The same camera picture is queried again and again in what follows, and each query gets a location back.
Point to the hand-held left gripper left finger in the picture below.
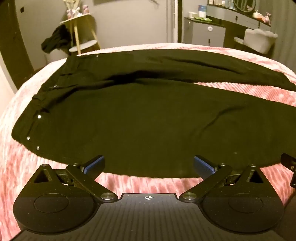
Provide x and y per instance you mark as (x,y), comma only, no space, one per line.
(96,165)

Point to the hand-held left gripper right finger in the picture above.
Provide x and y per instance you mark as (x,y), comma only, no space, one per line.
(203,165)

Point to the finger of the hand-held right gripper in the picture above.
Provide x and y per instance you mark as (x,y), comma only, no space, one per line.
(288,162)

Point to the black pants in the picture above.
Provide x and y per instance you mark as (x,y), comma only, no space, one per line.
(138,115)

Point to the pink ribbed blanket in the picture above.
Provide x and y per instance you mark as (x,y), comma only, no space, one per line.
(13,176)

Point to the round two-tier side table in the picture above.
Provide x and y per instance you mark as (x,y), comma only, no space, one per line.
(83,45)

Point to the white padded chair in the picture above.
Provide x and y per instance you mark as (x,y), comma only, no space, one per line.
(259,41)

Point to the black clothing pile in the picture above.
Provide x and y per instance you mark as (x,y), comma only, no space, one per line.
(57,39)

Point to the green cloth items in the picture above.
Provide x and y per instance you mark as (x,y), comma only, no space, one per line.
(203,19)

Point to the white tall column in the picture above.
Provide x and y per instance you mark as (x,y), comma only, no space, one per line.
(174,20)

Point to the pink plush toy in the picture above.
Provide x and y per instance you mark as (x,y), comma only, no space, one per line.
(262,16)

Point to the dark door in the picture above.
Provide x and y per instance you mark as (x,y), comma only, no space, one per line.
(13,41)

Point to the grey vanity desk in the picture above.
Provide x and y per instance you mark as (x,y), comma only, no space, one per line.
(235,16)

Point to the blue box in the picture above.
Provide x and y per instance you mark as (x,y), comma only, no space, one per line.
(202,11)

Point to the small pink jar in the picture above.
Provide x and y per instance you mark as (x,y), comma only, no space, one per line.
(85,9)

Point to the vase with pale flowers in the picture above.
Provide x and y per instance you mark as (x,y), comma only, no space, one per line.
(71,10)

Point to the round black-framed mirror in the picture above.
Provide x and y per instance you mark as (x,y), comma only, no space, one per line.
(244,4)

